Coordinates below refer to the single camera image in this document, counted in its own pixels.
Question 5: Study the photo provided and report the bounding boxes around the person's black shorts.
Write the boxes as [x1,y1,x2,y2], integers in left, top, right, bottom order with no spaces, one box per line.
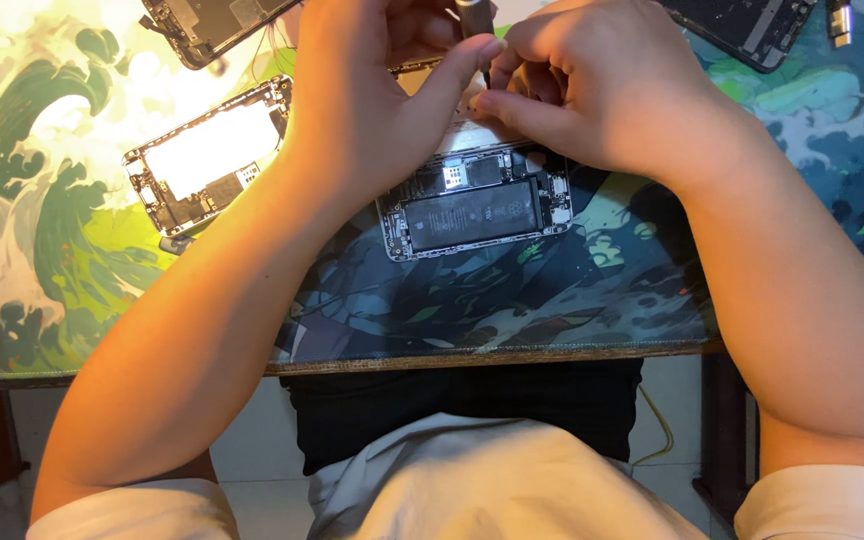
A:
[280,358,645,478]

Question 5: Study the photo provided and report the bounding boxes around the dark wooden table leg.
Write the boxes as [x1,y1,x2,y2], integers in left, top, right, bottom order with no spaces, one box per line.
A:
[693,351,762,526]

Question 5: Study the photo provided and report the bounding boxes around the empty silver phone frame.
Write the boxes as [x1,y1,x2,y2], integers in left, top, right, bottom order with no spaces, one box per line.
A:
[122,74,295,240]

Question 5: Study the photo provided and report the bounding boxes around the yellow cable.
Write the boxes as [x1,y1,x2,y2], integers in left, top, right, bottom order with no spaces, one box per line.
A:
[630,382,675,468]

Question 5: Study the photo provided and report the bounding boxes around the black phone screen assembly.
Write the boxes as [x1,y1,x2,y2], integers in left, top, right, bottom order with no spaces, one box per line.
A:
[138,0,306,71]

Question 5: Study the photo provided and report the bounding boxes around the person's right hand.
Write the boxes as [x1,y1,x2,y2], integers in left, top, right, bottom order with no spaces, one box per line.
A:
[471,0,750,190]

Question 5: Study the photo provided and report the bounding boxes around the opened phone with black battery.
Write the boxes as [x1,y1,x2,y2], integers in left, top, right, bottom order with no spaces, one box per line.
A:
[375,139,576,264]

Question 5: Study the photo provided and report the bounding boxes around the lifted phone display panel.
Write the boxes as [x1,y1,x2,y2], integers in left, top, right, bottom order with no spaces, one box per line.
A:
[389,55,450,100]

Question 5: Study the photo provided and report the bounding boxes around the black opened phone housing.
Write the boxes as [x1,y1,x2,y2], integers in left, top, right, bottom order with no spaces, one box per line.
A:
[655,0,820,75]

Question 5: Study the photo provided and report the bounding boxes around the person's white shirt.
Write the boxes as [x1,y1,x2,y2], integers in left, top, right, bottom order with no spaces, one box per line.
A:
[25,411,864,540]

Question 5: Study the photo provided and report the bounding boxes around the silver metal cable connector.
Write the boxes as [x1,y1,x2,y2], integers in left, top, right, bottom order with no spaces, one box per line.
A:
[825,0,854,49]

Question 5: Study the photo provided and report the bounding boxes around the grey metal screwdriver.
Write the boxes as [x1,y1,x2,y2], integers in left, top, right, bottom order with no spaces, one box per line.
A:
[454,0,498,90]

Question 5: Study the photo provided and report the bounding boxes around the wave print desk mat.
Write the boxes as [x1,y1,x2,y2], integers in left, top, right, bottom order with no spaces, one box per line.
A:
[0,0,864,380]

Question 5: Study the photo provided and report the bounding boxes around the person's left hand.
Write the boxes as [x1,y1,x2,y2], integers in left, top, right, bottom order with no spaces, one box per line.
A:
[282,0,509,213]

